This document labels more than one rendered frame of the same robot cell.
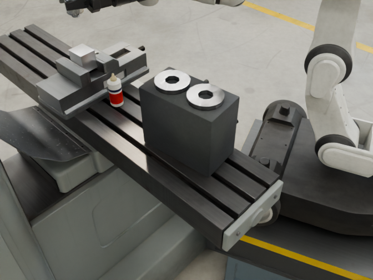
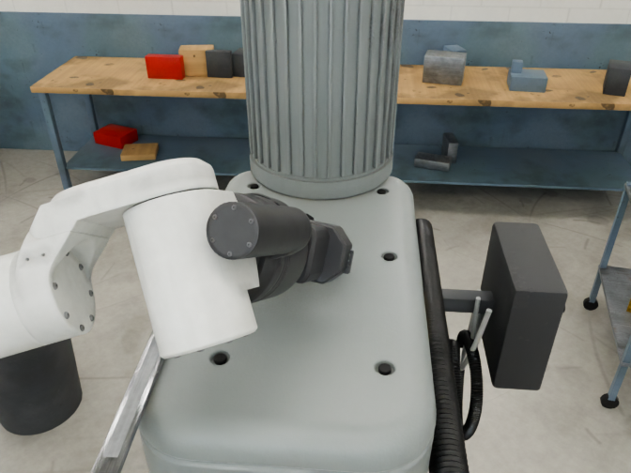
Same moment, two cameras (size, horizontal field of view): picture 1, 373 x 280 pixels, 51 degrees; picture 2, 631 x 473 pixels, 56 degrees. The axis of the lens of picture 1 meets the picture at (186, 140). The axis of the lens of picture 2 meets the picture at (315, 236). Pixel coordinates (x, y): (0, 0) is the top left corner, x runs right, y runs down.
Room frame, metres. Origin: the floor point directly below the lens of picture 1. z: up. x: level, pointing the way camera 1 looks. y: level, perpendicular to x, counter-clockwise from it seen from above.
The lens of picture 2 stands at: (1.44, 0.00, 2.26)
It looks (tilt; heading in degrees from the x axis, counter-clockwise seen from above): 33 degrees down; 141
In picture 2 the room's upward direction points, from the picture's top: straight up
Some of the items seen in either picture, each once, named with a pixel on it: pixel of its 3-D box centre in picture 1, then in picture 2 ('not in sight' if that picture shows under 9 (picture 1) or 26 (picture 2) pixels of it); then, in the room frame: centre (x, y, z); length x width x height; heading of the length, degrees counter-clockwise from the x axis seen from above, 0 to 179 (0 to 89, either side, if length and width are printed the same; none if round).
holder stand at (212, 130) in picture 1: (188, 119); not in sight; (0.78, -0.01, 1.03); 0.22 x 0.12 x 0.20; 53
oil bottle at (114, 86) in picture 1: (115, 89); not in sight; (0.97, 0.21, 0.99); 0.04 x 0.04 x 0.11
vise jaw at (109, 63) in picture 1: (99, 58); not in sight; (1.09, 0.28, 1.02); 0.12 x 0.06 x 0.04; 48
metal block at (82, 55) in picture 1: (82, 58); not in sight; (1.04, 0.31, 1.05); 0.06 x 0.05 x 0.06; 48
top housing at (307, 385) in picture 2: not in sight; (305, 318); (1.03, 0.32, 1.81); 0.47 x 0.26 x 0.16; 136
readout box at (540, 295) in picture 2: not in sight; (519, 303); (1.05, 0.76, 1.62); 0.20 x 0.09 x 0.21; 136
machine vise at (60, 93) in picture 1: (94, 70); not in sight; (1.07, 0.29, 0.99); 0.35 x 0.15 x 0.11; 138
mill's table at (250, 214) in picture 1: (102, 106); not in sight; (1.00, 0.27, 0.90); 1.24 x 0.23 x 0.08; 46
